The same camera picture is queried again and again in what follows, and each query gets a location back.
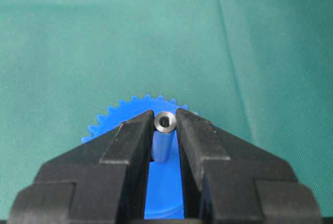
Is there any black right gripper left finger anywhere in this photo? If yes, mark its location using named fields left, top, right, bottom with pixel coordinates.
left=7, top=110, right=154, bottom=223

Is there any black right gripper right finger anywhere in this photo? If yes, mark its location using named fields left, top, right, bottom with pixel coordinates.
left=176, top=109, right=323, bottom=223

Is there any small silver metal shaft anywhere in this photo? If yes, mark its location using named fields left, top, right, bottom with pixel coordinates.
left=151, top=111, right=177, bottom=163

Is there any blue plastic spur gear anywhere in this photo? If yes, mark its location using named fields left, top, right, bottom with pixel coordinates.
left=82, top=94, right=184, bottom=219

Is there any green cloth mat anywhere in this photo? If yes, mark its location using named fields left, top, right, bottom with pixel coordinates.
left=1, top=0, right=332, bottom=219

